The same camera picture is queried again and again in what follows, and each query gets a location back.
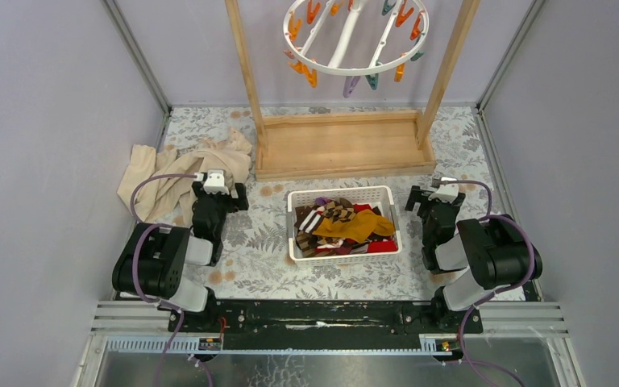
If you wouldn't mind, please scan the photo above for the red sock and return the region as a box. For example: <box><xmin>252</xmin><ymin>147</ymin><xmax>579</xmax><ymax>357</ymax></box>
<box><xmin>367</xmin><ymin>239</ymin><xmax>399</xmax><ymax>254</ymax></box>
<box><xmin>353</xmin><ymin>203</ymin><xmax>383</xmax><ymax>216</ymax></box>

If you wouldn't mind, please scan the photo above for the white plastic basket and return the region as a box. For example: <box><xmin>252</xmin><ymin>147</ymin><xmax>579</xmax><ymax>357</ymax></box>
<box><xmin>286</xmin><ymin>185</ymin><xmax>403</xmax><ymax>267</ymax></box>

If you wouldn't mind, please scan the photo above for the mustard yellow sock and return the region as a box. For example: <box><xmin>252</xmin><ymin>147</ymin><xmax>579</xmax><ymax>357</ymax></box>
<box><xmin>313</xmin><ymin>211</ymin><xmax>396</xmax><ymax>243</ymax></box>

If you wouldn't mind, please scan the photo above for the brown yellow argyle sock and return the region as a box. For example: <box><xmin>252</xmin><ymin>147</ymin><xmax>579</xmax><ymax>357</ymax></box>
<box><xmin>321</xmin><ymin>198</ymin><xmax>356</xmax><ymax>223</ymax></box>

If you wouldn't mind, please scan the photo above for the brown tan striped sock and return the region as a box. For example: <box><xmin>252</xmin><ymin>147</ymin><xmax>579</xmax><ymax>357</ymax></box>
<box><xmin>295</xmin><ymin>231</ymin><xmax>334</xmax><ymax>258</ymax></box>

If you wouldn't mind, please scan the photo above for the purple orange striped sock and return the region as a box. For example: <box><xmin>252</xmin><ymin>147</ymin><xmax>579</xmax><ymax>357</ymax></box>
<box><xmin>314</xmin><ymin>197</ymin><xmax>330</xmax><ymax>206</ymax></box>

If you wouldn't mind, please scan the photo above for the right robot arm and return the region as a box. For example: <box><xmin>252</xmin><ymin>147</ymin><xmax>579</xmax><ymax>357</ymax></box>
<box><xmin>405</xmin><ymin>181</ymin><xmax>542</xmax><ymax>332</ymax></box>

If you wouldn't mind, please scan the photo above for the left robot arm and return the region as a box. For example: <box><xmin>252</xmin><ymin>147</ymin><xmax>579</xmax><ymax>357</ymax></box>
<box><xmin>111</xmin><ymin>181</ymin><xmax>249</xmax><ymax>331</ymax></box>

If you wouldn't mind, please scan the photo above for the white round clip hanger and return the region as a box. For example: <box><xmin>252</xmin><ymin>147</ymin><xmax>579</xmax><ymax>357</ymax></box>
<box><xmin>281</xmin><ymin>1</ymin><xmax>430</xmax><ymax>79</ymax></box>

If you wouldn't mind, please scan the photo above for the beige crumpled cloth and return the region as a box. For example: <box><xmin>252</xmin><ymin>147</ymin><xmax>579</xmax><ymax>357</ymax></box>
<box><xmin>117</xmin><ymin>127</ymin><xmax>252</xmax><ymax>227</ymax></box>

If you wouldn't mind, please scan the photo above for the floral table mat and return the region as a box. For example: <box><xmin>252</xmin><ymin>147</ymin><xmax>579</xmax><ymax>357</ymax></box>
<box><xmin>127</xmin><ymin>106</ymin><xmax>527</xmax><ymax>302</ymax></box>

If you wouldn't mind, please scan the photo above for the brown white striped sock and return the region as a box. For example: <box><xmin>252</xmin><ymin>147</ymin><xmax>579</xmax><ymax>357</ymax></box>
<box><xmin>294</xmin><ymin>206</ymin><xmax>325</xmax><ymax>234</ymax></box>

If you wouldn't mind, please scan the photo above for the wooden hanging rack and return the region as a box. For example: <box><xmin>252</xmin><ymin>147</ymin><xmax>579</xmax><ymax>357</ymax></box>
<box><xmin>226</xmin><ymin>1</ymin><xmax>479</xmax><ymax>181</ymax></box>

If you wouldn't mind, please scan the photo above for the teal plastic clip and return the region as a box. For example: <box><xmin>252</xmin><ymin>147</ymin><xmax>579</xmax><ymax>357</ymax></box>
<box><xmin>364</xmin><ymin>72</ymin><xmax>380</xmax><ymax>90</ymax></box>

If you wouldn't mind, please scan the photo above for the lilac plastic clip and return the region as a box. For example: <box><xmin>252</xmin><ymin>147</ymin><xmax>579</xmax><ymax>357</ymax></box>
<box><xmin>343</xmin><ymin>76</ymin><xmax>361</xmax><ymax>98</ymax></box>

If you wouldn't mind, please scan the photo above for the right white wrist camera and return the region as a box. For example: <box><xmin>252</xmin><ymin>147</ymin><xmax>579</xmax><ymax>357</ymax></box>
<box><xmin>429</xmin><ymin>177</ymin><xmax>460</xmax><ymax>203</ymax></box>

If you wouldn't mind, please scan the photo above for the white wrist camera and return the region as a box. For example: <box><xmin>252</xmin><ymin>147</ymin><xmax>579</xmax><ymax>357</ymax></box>
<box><xmin>429</xmin><ymin>177</ymin><xmax>460</xmax><ymax>203</ymax></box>
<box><xmin>192</xmin><ymin>169</ymin><xmax>231</xmax><ymax>195</ymax></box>

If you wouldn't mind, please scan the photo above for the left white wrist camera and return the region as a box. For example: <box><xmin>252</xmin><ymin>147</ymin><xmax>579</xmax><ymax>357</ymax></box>
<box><xmin>192</xmin><ymin>169</ymin><xmax>231</xmax><ymax>195</ymax></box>

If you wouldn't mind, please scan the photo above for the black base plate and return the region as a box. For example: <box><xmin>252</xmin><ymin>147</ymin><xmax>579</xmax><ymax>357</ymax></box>
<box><xmin>168</xmin><ymin>298</ymin><xmax>484</xmax><ymax>351</ymax></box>

